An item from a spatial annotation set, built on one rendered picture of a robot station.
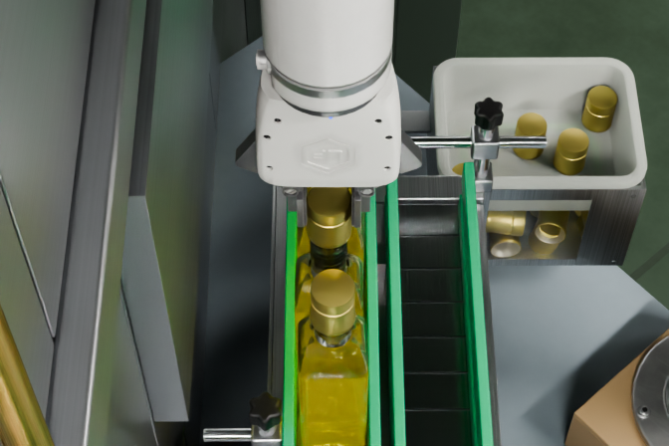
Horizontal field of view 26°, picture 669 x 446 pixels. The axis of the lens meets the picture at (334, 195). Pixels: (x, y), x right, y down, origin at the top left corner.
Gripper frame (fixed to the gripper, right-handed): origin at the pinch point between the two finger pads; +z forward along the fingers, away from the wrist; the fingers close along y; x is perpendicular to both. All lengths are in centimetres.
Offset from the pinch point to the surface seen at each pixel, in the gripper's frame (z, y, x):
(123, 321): 1.5, -14.8, -9.8
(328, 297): 3.3, 0.0, -6.7
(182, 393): 16.2, -11.9, -8.5
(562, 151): 39, 25, 32
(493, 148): 23.5, 15.6, 21.5
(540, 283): 62, 25, 29
